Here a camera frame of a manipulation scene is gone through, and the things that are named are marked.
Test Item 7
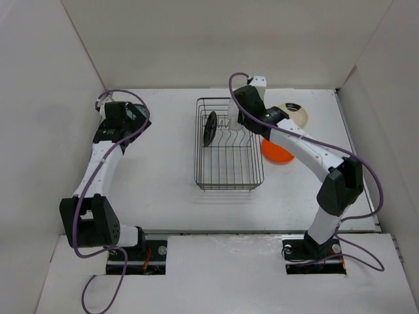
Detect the blue patterned plate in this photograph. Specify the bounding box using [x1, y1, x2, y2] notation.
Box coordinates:
[126, 103, 146, 124]

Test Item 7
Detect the cream plate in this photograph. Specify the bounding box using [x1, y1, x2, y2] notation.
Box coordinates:
[278, 103, 308, 129]

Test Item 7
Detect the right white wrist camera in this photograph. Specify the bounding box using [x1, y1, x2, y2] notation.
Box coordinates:
[247, 75, 267, 100]

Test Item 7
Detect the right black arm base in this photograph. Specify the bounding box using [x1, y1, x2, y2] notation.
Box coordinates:
[281, 235, 346, 275]

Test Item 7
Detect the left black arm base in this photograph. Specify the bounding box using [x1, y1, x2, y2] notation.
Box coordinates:
[105, 235, 168, 275]

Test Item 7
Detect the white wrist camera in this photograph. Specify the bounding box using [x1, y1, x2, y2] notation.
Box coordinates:
[94, 93, 114, 112]
[247, 75, 267, 100]

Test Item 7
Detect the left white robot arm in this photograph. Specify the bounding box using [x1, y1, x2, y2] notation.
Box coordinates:
[60, 101, 151, 260]

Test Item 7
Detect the clear glass plate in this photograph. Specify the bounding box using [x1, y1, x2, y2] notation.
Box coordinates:
[227, 98, 243, 131]

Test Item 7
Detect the black plate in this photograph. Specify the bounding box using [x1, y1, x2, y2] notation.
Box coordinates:
[203, 111, 217, 147]

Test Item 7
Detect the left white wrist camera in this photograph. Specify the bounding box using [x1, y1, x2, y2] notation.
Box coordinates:
[94, 93, 114, 112]

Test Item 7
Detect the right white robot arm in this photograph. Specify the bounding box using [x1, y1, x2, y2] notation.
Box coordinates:
[231, 85, 364, 258]

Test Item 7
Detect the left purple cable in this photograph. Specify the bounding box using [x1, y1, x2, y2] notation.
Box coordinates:
[72, 88, 151, 314]

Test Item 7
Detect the grey wire dish rack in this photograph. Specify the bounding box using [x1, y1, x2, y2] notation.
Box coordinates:
[194, 97, 264, 191]

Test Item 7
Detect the orange plate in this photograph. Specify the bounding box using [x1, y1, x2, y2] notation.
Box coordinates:
[261, 139, 295, 164]

